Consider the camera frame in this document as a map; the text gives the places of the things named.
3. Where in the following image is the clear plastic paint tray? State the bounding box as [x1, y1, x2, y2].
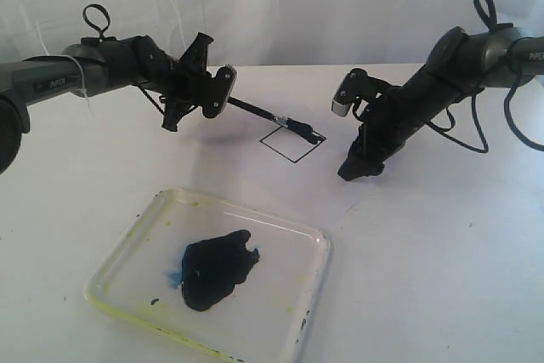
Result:
[86, 189, 331, 362]

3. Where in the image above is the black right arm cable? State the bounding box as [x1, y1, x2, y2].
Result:
[428, 0, 544, 154]

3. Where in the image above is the black paintbrush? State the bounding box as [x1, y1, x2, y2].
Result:
[228, 97, 325, 145]

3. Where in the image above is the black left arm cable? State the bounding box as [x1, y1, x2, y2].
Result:
[82, 3, 112, 43]

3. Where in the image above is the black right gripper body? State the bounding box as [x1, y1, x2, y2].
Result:
[354, 87, 425, 162]

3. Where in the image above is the dark blue paint blob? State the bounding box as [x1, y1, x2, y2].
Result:
[180, 230, 260, 312]

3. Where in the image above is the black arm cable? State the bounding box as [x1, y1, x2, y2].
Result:
[428, 0, 544, 154]
[82, 3, 112, 43]

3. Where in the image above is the white paper with square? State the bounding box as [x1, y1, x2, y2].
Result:
[187, 99, 389, 220]

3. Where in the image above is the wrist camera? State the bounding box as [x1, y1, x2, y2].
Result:
[331, 68, 392, 117]
[201, 65, 237, 119]

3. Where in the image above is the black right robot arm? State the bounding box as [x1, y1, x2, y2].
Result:
[331, 25, 543, 181]

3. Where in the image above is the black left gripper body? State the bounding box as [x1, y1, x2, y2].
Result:
[160, 57, 211, 108]

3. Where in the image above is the white backdrop curtain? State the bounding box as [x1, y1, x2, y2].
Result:
[1, 0, 543, 65]

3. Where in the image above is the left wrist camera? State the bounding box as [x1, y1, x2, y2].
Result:
[201, 65, 237, 119]

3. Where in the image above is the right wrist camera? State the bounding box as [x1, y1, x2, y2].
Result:
[331, 68, 392, 117]

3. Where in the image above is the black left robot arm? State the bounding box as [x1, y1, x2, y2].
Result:
[1, 33, 213, 170]

